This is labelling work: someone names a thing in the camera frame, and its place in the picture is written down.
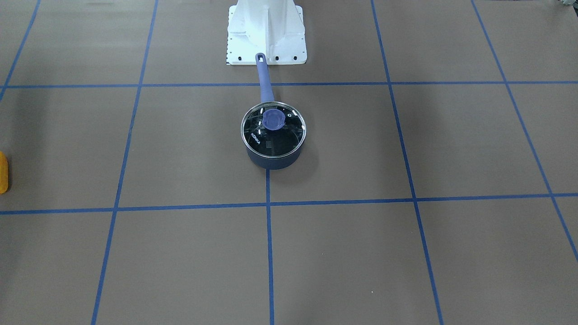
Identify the blue saucepan with handle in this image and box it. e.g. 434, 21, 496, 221
240, 53, 307, 169

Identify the yellow corn cob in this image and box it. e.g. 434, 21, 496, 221
0, 151, 9, 194

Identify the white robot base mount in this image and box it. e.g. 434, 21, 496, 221
226, 0, 308, 65

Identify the glass lid with blue knob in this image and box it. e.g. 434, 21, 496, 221
240, 101, 307, 160

